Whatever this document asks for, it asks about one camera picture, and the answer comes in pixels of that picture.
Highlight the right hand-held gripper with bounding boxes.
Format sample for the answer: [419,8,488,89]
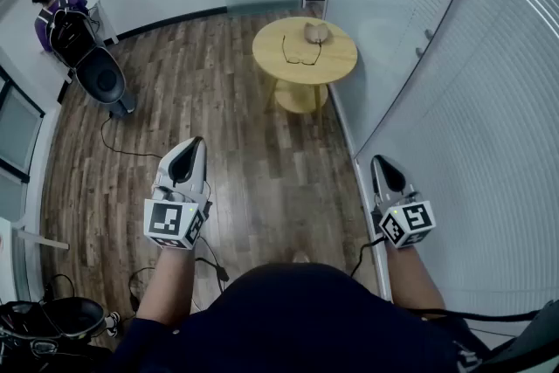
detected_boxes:
[370,155,437,250]

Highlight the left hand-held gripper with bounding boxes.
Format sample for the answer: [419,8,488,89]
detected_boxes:
[143,136,214,251]

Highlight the black-framed eyeglasses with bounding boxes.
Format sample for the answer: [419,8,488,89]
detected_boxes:
[281,33,324,67]

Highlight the person's left forearm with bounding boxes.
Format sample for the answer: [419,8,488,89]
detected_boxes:
[137,246,197,327]

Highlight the black shoulder bag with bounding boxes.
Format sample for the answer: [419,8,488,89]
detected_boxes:
[478,299,559,373]

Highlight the person's right forearm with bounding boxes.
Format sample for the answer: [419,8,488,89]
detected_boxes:
[383,242,447,318]

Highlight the beige glasses case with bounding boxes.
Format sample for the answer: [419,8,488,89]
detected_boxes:
[303,21,330,45]

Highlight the round wooden side table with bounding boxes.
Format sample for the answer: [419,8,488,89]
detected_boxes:
[252,16,359,119]

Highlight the white table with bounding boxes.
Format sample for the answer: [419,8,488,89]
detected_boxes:
[86,0,120,45]
[0,213,71,307]

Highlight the black framed window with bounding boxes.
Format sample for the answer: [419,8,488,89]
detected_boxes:
[0,64,46,185]

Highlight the person's dark blue shirt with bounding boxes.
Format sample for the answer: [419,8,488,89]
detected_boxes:
[104,261,494,373]

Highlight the black backpack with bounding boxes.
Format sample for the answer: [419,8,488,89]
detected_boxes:
[45,8,100,69]

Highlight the black floor cable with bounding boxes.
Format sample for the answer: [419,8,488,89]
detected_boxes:
[100,114,165,160]

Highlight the thin black cable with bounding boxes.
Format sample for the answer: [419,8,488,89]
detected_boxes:
[350,234,388,279]

